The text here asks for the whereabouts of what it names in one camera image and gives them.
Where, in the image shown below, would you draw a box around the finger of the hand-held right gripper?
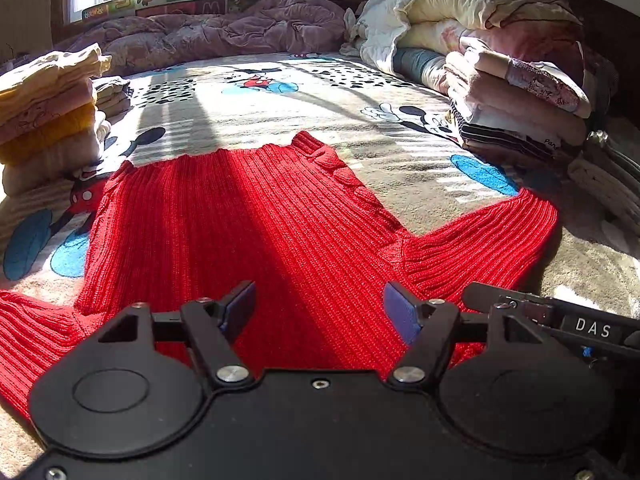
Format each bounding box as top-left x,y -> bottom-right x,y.
462,282 -> 563,329

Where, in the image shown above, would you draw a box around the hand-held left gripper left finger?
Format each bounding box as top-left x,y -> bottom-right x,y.
82,280 -> 258,391

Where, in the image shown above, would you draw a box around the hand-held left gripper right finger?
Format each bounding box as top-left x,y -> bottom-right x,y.
382,281 -> 558,391

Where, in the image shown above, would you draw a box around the red knit sweater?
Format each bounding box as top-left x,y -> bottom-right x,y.
0,130 -> 560,421

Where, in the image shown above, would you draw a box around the stack of pink folded clothes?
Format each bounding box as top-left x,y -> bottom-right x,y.
442,52 -> 588,146

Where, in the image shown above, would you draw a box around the stack of yellow folded clothes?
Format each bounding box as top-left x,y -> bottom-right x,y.
0,112 -> 112,198

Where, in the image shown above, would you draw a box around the beige knit cloth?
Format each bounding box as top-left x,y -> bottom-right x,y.
567,157 -> 640,231

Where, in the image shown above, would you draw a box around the dark striped folded garment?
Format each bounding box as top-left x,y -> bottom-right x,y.
450,105 -> 583,166

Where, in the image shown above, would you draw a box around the dark bag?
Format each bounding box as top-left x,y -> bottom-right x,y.
582,115 -> 640,171

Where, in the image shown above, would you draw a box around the cartoon mouse printed blanket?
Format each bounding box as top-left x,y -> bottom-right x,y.
0,52 -> 640,461

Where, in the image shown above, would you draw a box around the white garment with printed sleeve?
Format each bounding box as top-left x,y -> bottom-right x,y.
457,35 -> 593,118

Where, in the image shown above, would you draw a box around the blue-grey patchwork blanket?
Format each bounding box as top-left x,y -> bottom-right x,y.
392,47 -> 448,93

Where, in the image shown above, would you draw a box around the small grey-beige folded garments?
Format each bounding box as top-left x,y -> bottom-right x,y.
92,75 -> 133,116

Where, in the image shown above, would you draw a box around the mustard yellow folded sweater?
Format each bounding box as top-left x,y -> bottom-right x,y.
0,102 -> 97,166

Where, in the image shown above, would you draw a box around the pink floral quilt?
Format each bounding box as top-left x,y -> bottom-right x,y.
400,15 -> 616,96

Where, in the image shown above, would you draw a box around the purple quilt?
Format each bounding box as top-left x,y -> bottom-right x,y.
65,0 -> 351,68

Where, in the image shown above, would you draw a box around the pink printed folded garment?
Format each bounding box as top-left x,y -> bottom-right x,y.
0,77 -> 98,146

